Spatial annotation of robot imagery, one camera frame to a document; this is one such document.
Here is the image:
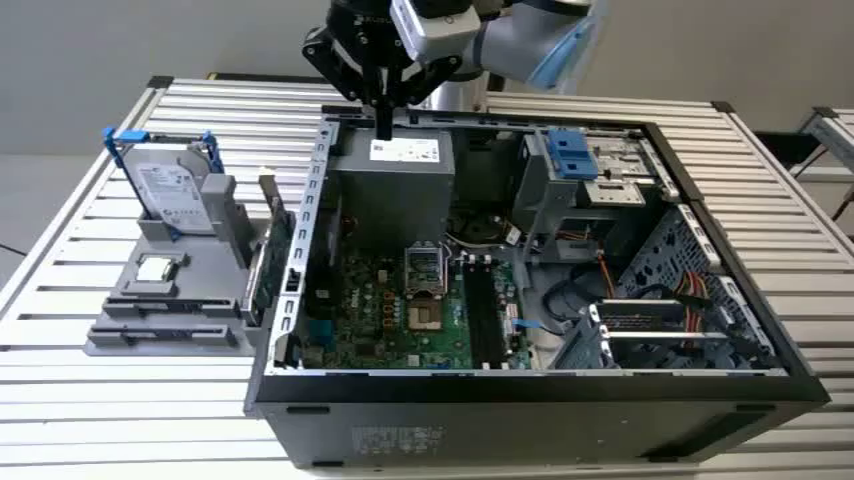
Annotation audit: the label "grey power supply unit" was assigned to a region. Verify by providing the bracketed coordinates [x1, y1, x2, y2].
[325, 127, 460, 251]

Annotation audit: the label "round internal speaker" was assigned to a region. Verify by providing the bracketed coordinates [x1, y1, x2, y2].
[464, 213, 513, 244]

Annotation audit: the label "red yellow power wires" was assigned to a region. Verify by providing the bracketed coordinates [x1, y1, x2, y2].
[672, 269, 714, 354]

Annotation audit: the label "black open PC case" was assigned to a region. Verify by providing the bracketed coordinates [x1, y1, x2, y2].
[243, 103, 833, 470]

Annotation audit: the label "blue expansion slot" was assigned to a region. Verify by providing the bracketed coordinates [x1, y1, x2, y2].
[306, 321, 337, 350]

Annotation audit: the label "green motherboard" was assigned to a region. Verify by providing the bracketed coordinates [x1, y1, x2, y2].
[299, 249, 536, 371]

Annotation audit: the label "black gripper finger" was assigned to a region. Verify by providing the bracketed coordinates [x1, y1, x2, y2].
[383, 56, 465, 142]
[301, 27, 386, 142]

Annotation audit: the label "grey metal disk bay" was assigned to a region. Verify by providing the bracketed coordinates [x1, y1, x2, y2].
[552, 298, 733, 371]

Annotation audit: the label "thin orange wire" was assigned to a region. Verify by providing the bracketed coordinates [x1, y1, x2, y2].
[596, 249, 620, 301]

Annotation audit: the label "metal socket cover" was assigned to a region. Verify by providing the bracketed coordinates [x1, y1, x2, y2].
[403, 239, 448, 296]

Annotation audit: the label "blue plastic drive bracket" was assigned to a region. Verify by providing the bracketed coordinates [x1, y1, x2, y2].
[544, 128, 597, 181]

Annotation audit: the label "black RAM slot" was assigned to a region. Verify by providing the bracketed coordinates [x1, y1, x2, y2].
[466, 254, 493, 371]
[482, 254, 512, 371]
[458, 254, 484, 371]
[474, 254, 502, 371]

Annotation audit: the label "metal slat side table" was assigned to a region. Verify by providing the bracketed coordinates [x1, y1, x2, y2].
[790, 105, 854, 221]

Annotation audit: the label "black looped cable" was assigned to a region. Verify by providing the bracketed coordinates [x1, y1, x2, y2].
[542, 262, 602, 337]

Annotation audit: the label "CPU socket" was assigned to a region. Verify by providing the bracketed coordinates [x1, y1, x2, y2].
[405, 294, 448, 334]

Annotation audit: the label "grey parts rack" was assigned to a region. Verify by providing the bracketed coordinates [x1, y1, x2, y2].
[83, 172, 295, 359]

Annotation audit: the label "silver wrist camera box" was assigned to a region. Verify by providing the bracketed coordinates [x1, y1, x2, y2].
[390, 0, 484, 60]

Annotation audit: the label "hard disk in blue carrier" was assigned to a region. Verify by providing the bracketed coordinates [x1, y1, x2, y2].
[101, 127, 226, 241]

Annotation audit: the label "silver CPU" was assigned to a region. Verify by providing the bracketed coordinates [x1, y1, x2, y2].
[135, 257, 181, 284]

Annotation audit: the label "wire locking lever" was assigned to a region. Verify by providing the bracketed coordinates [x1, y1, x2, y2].
[442, 238, 457, 297]

